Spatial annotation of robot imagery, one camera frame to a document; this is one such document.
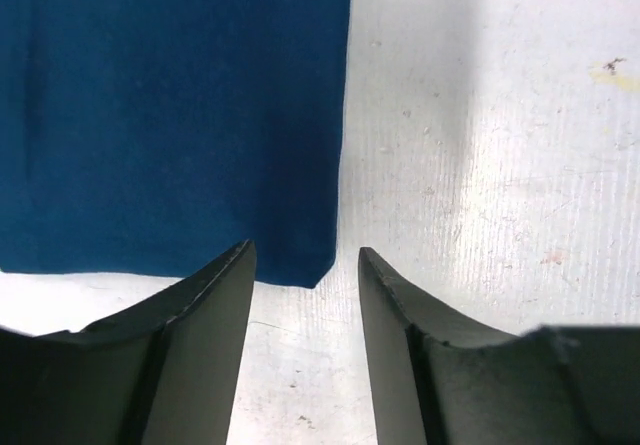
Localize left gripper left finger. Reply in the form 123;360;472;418
1;241;256;445

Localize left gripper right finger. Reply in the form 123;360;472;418
358;248;639;444

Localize blue t shirt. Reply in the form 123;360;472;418
1;0;351;288

